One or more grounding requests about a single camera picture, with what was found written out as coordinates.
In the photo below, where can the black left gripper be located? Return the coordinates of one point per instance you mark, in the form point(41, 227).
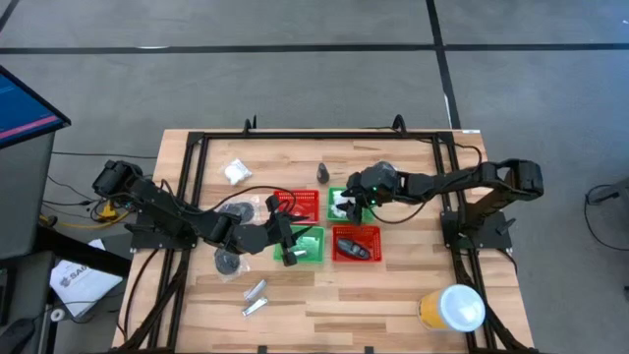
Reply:
point(277, 221)

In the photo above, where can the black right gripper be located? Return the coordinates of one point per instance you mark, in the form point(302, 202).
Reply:
point(381, 184)

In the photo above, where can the clear handwritten vanity pack bag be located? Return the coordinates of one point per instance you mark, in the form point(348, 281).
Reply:
point(346, 198)

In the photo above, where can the black oblong toiletry item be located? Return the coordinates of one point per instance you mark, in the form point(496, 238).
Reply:
point(351, 248)

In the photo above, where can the clear bag of cotton swabs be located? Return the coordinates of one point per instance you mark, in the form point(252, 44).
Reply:
point(238, 171)

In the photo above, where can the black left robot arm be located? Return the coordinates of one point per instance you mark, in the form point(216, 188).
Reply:
point(162, 206)

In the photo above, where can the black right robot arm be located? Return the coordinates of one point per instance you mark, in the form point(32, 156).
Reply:
point(491, 177)

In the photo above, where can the green slotted plastic basket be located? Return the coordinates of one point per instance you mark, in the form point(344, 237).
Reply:
point(314, 246)
point(330, 206)

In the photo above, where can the red slotted plastic basket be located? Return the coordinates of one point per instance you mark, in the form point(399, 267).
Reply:
point(307, 201)
point(374, 233)

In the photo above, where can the small black standing bottle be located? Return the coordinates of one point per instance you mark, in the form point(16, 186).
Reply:
point(323, 174)

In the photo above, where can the white label sticker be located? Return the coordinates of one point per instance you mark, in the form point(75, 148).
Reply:
point(472, 131)

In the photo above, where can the yellow wipes canister white lid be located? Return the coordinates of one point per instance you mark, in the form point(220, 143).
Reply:
point(457, 308)

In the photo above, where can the black metal beam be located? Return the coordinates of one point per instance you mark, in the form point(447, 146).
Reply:
point(74, 251)

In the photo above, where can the white printed paper sheet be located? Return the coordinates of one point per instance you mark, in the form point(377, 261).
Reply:
point(78, 285)

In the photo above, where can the white tape roll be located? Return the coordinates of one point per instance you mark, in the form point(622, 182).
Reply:
point(53, 314)

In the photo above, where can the grey cabinet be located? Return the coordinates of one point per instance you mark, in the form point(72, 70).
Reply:
point(19, 196)

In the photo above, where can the monitor with blue screen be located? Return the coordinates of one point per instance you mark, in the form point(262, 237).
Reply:
point(24, 108)

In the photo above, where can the black rounded device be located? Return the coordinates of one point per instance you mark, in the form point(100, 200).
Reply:
point(15, 336)

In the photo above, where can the black aluminium table frame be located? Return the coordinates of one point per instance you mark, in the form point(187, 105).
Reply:
point(319, 135)

